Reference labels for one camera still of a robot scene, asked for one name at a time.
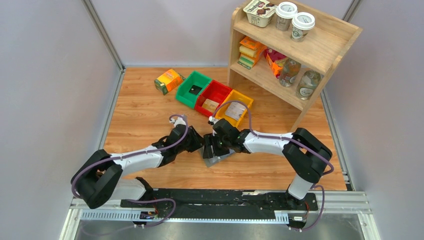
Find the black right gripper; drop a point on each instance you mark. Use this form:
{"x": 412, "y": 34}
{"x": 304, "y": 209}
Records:
{"x": 208, "y": 140}

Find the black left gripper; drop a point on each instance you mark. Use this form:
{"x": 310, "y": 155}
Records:
{"x": 198, "y": 140}

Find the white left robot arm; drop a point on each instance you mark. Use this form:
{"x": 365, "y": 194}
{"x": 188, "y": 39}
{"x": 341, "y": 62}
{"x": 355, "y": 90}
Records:
{"x": 96, "y": 181}

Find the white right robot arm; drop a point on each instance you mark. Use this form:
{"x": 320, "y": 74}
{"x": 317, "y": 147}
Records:
{"x": 308, "y": 156}

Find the gold credit card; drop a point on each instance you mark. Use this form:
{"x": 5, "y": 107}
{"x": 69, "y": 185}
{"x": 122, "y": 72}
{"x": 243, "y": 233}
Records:
{"x": 210, "y": 105}

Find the white VIP card in bin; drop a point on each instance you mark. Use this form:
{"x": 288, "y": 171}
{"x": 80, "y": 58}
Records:
{"x": 235, "y": 110}

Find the black credit card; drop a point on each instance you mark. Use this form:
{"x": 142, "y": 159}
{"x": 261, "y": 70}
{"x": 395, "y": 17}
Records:
{"x": 195, "y": 90}

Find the yellow plastic bin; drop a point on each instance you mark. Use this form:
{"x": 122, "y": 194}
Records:
{"x": 234, "y": 96}

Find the red plastic bin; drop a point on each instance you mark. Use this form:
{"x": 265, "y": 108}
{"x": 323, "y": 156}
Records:
{"x": 215, "y": 91}

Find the green plastic bin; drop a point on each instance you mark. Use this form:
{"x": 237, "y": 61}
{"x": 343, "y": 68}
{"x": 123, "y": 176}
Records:
{"x": 195, "y": 78}

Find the orange green sponge box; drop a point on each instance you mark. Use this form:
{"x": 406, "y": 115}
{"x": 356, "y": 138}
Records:
{"x": 168, "y": 81}

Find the stacked sponge pack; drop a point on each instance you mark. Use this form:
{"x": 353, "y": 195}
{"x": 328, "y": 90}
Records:
{"x": 250, "y": 52}

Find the red orange snack bag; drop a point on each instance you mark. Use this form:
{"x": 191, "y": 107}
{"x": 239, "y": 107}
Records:
{"x": 275, "y": 60}

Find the left clear glass bottle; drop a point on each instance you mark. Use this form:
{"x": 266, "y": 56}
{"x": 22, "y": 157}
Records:
{"x": 289, "y": 72}

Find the clear glass bottle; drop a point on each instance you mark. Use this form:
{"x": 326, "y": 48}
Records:
{"x": 308, "y": 83}
{"x": 289, "y": 72}

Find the right clear glass bottle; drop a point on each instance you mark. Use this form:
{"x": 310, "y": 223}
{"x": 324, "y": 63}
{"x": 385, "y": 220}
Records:
{"x": 308, "y": 83}

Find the right white lidded cup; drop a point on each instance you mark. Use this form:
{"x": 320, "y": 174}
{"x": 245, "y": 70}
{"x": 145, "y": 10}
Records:
{"x": 302, "y": 23}

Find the white lidded cup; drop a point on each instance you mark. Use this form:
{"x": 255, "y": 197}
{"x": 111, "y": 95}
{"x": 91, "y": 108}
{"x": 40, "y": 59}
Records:
{"x": 302, "y": 23}
{"x": 284, "y": 14}

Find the left white lidded cup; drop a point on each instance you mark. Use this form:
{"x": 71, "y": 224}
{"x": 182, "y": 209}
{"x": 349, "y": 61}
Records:
{"x": 284, "y": 14}

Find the aluminium rail frame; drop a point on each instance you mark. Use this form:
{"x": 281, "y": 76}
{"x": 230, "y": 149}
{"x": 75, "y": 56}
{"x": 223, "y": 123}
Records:
{"x": 342, "y": 215}

